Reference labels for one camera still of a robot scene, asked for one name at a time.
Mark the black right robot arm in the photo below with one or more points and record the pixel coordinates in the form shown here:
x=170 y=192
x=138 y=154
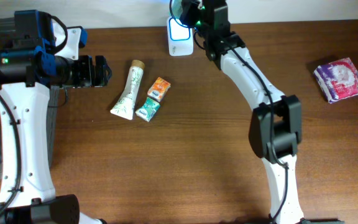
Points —
x=275 y=127

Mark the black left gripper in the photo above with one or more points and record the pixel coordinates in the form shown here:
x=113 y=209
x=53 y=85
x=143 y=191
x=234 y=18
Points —
x=84 y=80

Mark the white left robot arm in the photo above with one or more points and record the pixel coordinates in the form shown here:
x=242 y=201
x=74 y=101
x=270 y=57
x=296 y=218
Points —
x=28 y=69

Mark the white tube with brown cap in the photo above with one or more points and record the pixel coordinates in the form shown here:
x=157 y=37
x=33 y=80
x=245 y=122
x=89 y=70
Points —
x=126 y=103

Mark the teal wet wipes pack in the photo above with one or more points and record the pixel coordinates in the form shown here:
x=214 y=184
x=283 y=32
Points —
x=176 y=8

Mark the pink purple tissue pack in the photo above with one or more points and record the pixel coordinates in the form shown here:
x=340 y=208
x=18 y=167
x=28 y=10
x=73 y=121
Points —
x=338 y=80

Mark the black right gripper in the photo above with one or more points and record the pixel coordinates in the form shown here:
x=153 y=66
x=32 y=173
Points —
x=184 y=11

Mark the green small tissue pack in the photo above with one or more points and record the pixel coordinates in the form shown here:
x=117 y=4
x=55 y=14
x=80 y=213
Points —
x=148 y=109

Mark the orange small tissue pack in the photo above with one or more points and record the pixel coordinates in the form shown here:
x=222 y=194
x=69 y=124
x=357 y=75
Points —
x=159 y=89

